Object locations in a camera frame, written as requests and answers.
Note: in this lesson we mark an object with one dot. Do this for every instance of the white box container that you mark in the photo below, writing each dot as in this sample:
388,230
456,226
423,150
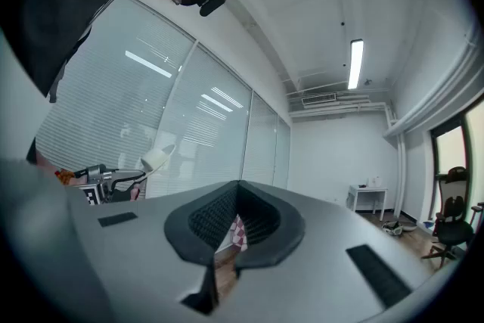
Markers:
375,181

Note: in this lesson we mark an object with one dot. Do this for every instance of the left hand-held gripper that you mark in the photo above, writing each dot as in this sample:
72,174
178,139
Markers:
94,187

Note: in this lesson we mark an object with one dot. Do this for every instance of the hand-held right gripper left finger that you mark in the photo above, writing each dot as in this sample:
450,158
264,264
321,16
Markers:
113,257

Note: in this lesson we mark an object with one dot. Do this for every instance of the black head camera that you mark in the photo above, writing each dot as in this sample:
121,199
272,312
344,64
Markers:
213,2

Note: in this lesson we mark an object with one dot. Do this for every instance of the black mesh office chair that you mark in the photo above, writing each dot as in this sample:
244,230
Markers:
453,227

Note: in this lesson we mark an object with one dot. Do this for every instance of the white ceiling air vent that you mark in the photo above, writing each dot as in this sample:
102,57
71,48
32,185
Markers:
319,99

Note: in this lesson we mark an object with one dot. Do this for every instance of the person's black shirt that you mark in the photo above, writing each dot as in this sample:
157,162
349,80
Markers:
56,11

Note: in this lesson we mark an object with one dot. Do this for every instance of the round white plate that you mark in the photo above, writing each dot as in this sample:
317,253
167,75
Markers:
171,156

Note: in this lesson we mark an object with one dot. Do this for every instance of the small white table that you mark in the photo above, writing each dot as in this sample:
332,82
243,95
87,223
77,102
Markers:
367,190

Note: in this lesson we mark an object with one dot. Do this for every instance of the black white handheld device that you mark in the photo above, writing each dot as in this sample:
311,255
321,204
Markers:
393,227

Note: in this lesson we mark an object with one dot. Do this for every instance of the dark framed window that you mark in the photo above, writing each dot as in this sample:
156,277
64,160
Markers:
450,151

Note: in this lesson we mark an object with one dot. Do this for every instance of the white ceiling pipe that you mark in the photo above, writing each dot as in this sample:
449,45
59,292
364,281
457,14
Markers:
435,102

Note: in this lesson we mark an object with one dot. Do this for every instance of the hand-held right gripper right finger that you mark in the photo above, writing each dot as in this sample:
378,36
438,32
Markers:
321,238

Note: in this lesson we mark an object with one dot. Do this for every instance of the person's left forearm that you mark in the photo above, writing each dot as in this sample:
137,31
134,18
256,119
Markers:
44,162

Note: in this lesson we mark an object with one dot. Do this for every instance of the long ceiling light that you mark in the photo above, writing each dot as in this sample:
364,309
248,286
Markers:
355,64

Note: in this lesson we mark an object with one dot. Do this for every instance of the round checkered table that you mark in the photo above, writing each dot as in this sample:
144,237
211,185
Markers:
240,235

